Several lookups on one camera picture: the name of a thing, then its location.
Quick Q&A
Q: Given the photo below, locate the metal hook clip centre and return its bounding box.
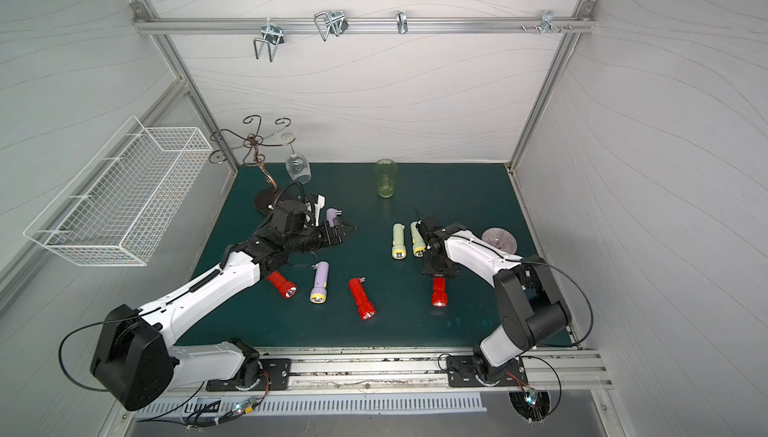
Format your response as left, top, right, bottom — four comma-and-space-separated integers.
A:
313, 10, 349, 41

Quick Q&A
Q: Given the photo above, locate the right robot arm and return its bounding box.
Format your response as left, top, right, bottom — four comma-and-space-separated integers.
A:
411, 215, 572, 386

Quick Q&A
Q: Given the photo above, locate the small metal clip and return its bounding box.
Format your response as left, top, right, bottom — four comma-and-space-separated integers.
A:
395, 10, 408, 35

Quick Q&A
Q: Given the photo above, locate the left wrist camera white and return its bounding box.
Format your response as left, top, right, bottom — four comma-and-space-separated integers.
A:
306, 192, 326, 226

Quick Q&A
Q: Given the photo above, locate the white wire basket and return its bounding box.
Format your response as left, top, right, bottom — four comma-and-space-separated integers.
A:
23, 116, 212, 267

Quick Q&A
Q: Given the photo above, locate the purple flashlight row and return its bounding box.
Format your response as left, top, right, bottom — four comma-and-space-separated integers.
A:
310, 261, 329, 304
326, 207, 343, 227

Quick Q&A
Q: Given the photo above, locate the metal hook clip left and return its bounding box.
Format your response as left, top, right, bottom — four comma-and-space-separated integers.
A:
253, 21, 285, 62

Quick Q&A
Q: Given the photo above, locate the metal clip right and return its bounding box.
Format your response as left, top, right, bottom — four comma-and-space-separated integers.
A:
520, 10, 572, 35

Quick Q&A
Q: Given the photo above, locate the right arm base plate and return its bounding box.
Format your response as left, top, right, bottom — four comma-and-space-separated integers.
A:
438, 353, 529, 389

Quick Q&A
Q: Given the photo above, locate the clear wine glass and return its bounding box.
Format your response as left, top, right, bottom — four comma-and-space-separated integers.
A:
281, 132, 311, 184

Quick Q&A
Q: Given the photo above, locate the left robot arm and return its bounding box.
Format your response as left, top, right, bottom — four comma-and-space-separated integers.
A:
90, 200, 356, 411

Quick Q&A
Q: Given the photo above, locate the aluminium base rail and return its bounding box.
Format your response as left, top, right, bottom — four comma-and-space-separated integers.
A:
119, 348, 614, 400

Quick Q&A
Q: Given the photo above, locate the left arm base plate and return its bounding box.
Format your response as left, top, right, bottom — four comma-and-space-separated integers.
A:
205, 358, 291, 392

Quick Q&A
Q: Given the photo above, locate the metal hook clip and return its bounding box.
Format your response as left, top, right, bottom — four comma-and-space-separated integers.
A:
253, 21, 285, 62
313, 10, 349, 41

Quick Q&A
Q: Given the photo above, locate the pale green flashlight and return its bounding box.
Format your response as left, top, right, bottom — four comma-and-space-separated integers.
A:
391, 223, 407, 260
410, 221, 426, 258

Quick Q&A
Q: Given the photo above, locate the red flashlight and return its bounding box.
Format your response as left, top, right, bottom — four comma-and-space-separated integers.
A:
431, 277, 448, 308
348, 277, 376, 321
267, 271, 297, 299

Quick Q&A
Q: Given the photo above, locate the aluminium top rail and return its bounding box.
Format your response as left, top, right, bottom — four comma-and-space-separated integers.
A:
134, 14, 597, 36

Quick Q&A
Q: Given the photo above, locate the metal wine glass rack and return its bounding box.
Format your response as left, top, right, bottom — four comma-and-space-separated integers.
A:
208, 114, 295, 214

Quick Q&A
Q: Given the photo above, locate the green glass tumbler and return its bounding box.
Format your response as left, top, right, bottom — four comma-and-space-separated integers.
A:
374, 158, 397, 198

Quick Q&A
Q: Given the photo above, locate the pink striped bowl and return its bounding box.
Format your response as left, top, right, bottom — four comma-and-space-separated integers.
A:
481, 227, 518, 254

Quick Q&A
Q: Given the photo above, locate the white vent strip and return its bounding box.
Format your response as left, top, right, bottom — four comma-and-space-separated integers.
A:
135, 392, 487, 419

